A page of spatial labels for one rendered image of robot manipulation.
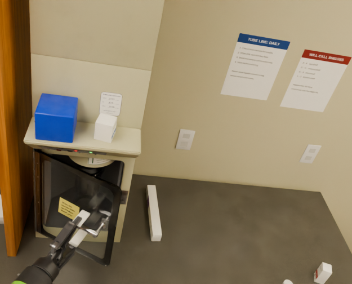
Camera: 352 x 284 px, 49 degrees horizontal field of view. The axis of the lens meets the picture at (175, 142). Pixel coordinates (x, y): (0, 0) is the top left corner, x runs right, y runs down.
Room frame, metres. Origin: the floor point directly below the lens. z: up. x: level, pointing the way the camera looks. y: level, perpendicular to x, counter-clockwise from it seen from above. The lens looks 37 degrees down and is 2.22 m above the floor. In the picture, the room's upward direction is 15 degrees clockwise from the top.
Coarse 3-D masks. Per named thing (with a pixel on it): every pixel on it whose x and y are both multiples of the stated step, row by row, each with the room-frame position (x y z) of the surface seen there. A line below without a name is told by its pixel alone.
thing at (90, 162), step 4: (72, 156) 0.95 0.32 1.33; (76, 156) 0.95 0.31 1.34; (76, 160) 0.94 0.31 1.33; (80, 160) 0.94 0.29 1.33; (84, 160) 0.94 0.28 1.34; (88, 160) 0.94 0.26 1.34; (92, 160) 0.94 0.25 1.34; (96, 160) 0.95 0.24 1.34; (100, 160) 0.96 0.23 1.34; (104, 160) 0.96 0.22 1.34; (108, 160) 0.97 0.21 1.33; (112, 160) 0.99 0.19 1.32; (80, 164) 0.93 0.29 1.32; (84, 164) 0.93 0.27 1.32; (88, 164) 0.94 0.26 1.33; (92, 164) 0.94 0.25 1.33; (96, 164) 0.94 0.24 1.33; (100, 164) 0.95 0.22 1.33; (104, 164) 0.96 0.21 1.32; (108, 164) 0.97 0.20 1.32
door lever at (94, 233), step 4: (100, 224) 0.81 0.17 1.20; (104, 224) 0.81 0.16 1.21; (80, 228) 0.77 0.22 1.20; (84, 228) 0.77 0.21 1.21; (88, 228) 0.78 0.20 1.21; (100, 228) 0.79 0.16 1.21; (104, 228) 0.80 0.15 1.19; (88, 232) 0.77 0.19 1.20; (92, 232) 0.77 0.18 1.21; (96, 232) 0.77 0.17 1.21; (92, 236) 0.76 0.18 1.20; (96, 236) 0.76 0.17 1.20
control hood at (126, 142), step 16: (32, 128) 0.82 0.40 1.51; (80, 128) 0.88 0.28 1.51; (128, 128) 0.94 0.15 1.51; (32, 144) 0.78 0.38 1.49; (48, 144) 0.78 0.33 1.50; (64, 144) 0.80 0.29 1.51; (80, 144) 0.81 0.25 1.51; (96, 144) 0.83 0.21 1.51; (112, 144) 0.85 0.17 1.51; (128, 144) 0.87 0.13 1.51
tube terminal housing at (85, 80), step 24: (48, 72) 0.89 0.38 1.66; (72, 72) 0.91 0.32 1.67; (96, 72) 0.92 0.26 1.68; (120, 72) 0.94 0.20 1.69; (144, 72) 0.95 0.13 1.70; (72, 96) 0.91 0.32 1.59; (96, 96) 0.92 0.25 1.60; (144, 96) 0.95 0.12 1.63; (120, 120) 0.94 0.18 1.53; (120, 216) 0.95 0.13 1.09
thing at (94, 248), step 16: (48, 160) 0.86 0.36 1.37; (48, 176) 0.86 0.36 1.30; (64, 176) 0.84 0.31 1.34; (80, 176) 0.83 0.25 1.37; (96, 176) 0.83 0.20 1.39; (48, 192) 0.86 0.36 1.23; (64, 192) 0.84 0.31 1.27; (80, 192) 0.83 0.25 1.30; (96, 192) 0.82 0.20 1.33; (112, 192) 0.81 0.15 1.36; (48, 208) 0.86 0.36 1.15; (80, 208) 0.83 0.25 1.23; (96, 208) 0.82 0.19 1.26; (112, 208) 0.80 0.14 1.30; (48, 224) 0.86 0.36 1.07; (64, 224) 0.84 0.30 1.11; (96, 224) 0.81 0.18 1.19; (112, 224) 0.80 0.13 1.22; (96, 240) 0.81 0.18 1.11; (112, 240) 0.80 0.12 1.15; (96, 256) 0.81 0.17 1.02
